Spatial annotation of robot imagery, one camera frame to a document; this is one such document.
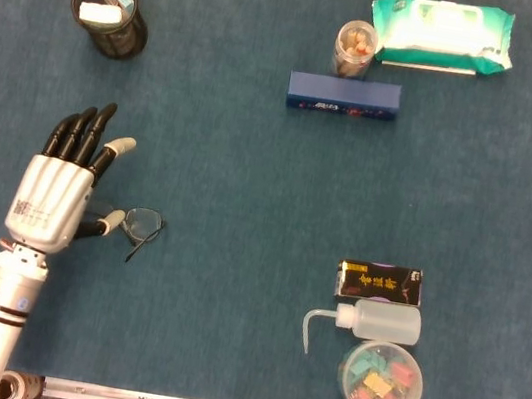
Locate white and green box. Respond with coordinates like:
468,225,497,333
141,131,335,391
76,0,125,30

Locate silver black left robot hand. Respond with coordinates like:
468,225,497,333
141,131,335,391
0,88,144,266

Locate blue felt table cloth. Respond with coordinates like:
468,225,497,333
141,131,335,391
0,0,532,399

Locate translucent wash bottle with spout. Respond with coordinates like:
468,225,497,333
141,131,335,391
297,289,426,373

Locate black box with gold characters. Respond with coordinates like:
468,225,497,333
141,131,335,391
334,256,427,311

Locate yellow binder clip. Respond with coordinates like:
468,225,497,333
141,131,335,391
360,370,396,399

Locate thin black-framed eyeglasses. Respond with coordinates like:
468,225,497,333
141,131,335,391
84,199,168,268

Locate black mesh pen holder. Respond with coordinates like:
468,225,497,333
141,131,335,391
62,0,155,65

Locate green white wet wipes pack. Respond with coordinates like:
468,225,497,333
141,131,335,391
362,0,522,83

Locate long blue floral box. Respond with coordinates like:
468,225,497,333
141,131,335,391
284,67,406,126

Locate brown tape roll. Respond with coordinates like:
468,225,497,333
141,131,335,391
0,368,47,399

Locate teal binder clip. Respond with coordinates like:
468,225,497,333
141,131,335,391
347,350,389,382

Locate flat white strip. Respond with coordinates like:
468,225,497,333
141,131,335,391
381,54,480,81

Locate clear plastic jar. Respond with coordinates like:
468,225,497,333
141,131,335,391
328,16,382,84

